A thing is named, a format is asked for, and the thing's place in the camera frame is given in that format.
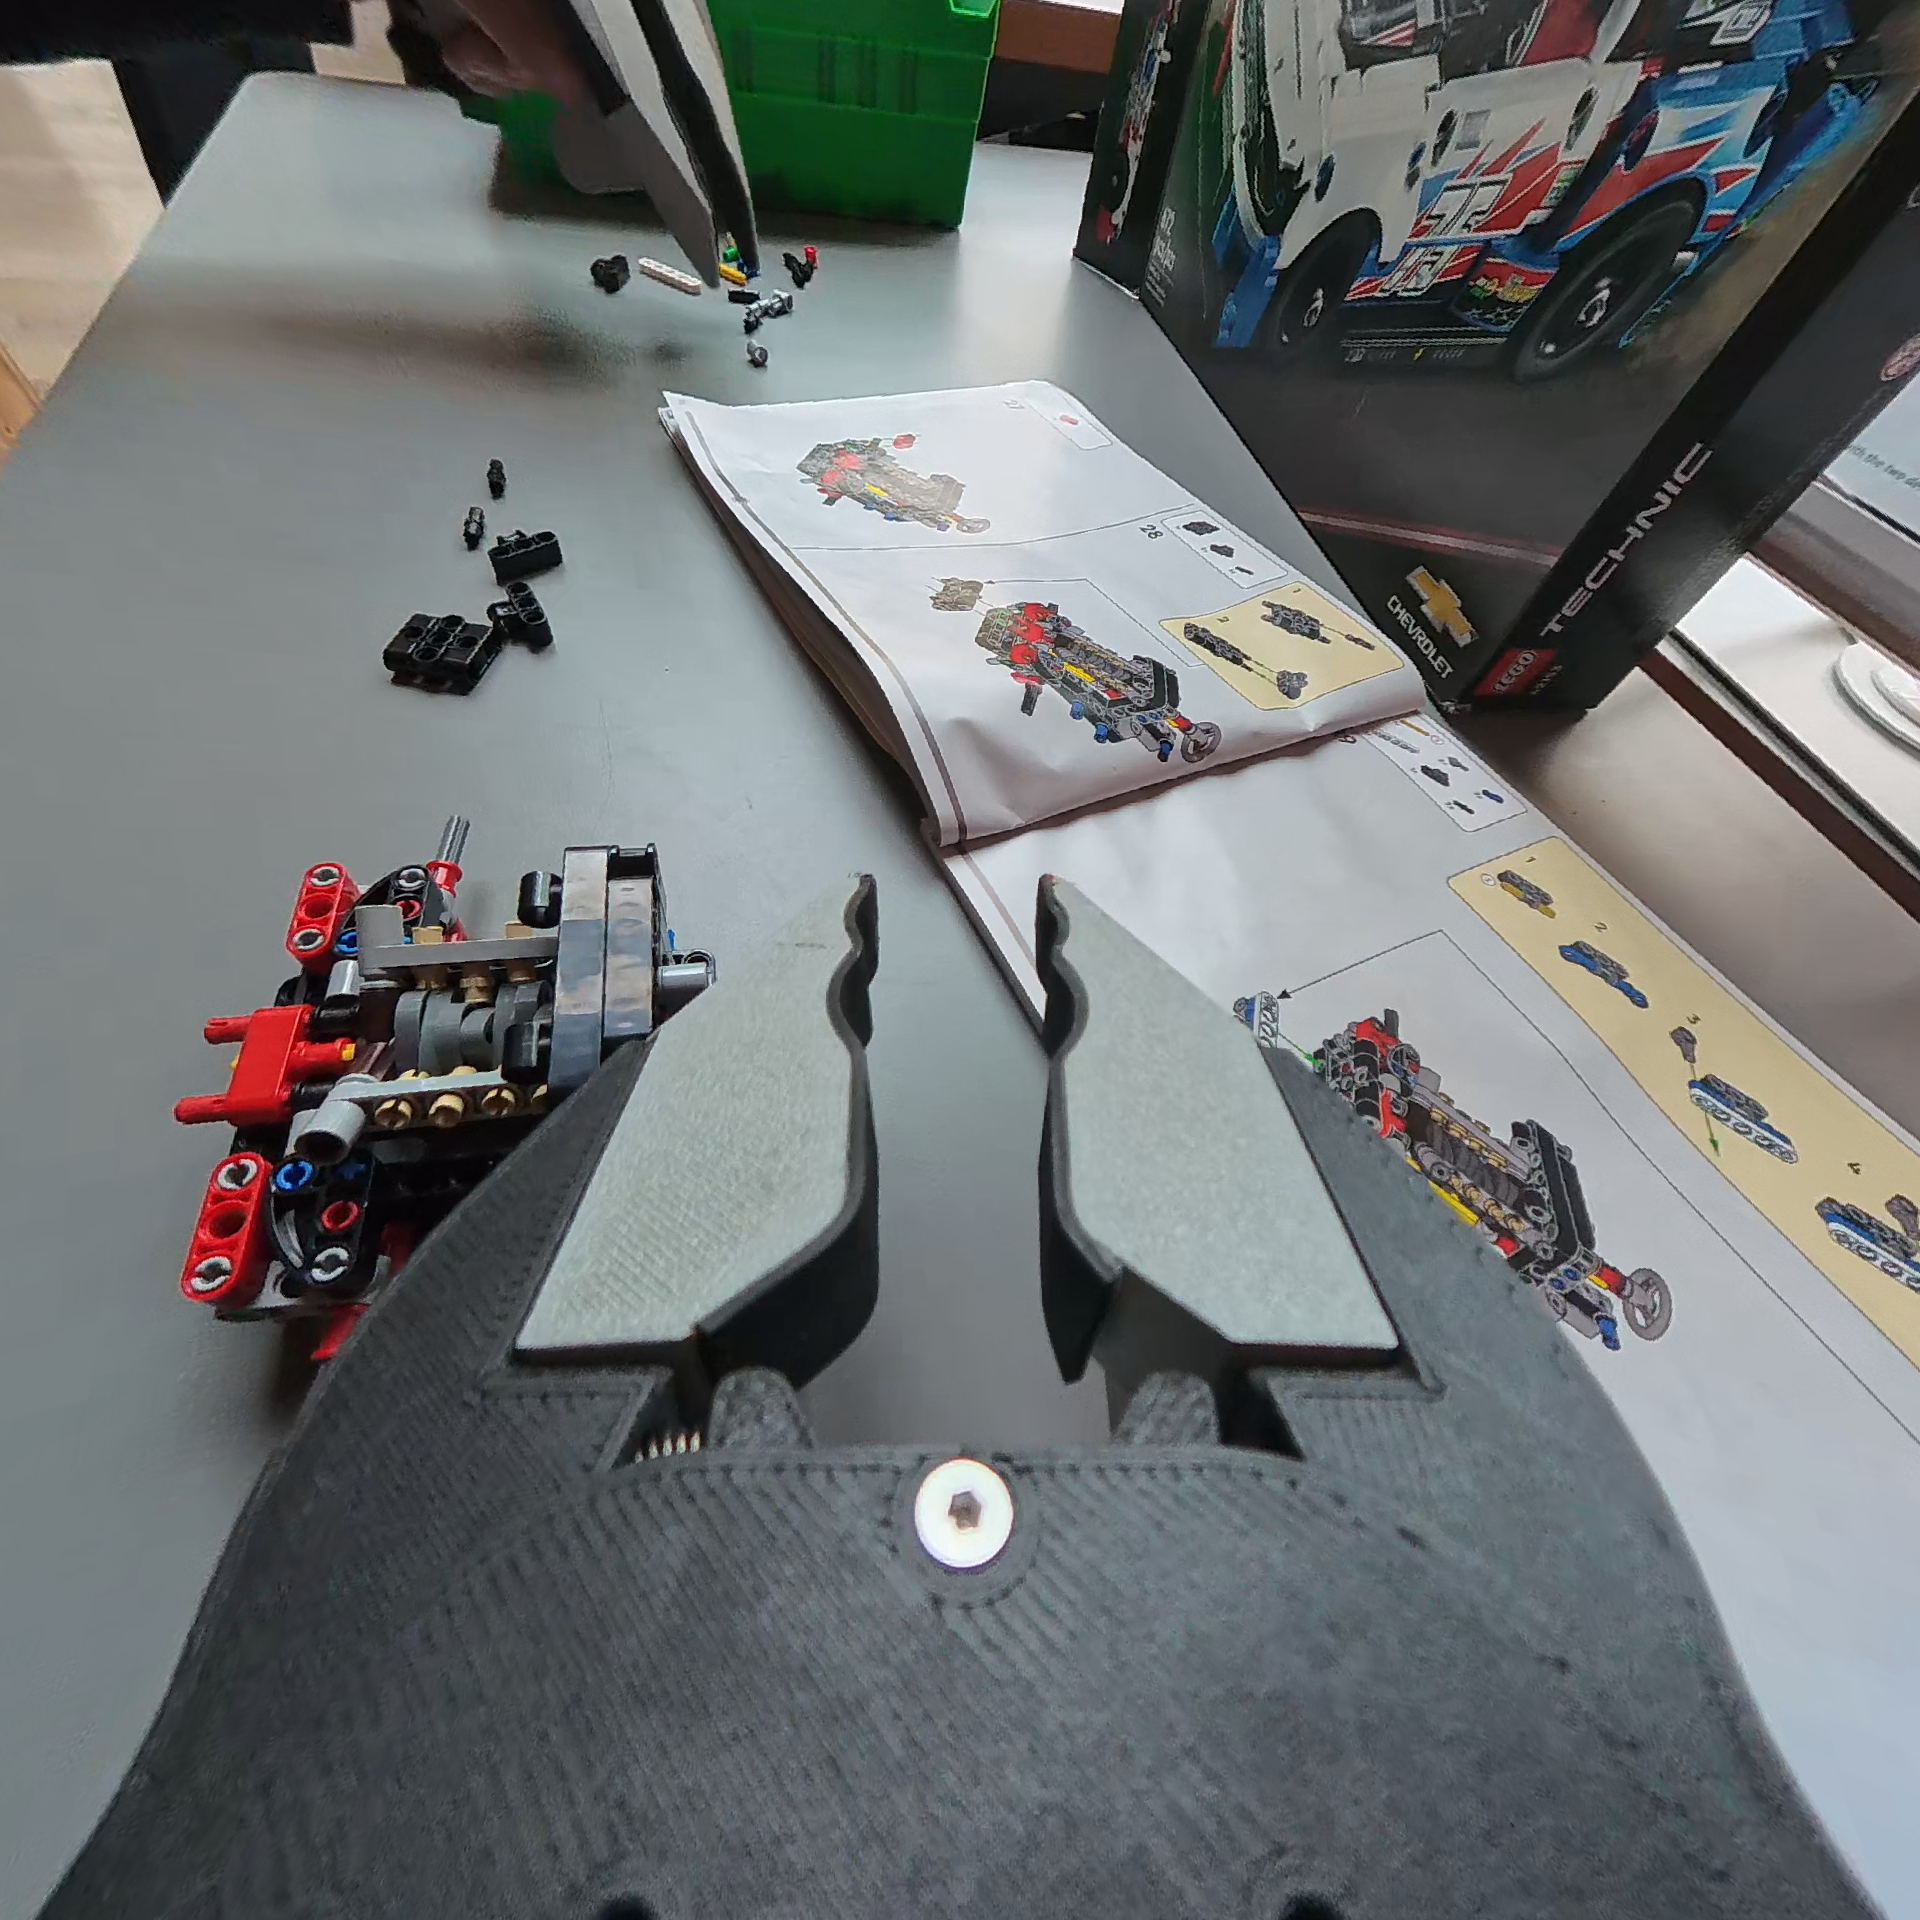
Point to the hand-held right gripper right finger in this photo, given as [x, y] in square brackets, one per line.
[1200, 1185]

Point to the person's left hand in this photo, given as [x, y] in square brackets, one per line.
[504, 44]

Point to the black lego connector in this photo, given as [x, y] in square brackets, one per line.
[524, 614]
[524, 555]

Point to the pile of small lego pieces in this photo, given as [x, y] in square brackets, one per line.
[751, 306]

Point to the lego instruction booklet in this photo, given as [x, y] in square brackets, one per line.
[1050, 629]

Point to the lego set box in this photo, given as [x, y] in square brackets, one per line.
[1501, 300]

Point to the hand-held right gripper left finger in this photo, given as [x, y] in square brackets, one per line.
[706, 1170]

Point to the partly built lego assembly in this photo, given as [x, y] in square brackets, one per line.
[452, 1036]

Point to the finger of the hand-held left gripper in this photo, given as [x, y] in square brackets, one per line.
[639, 134]
[703, 106]

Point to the black lego frame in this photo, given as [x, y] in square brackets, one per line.
[437, 652]

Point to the green plastic bin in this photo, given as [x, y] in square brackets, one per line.
[869, 106]

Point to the white round disc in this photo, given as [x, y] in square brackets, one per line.
[1882, 691]

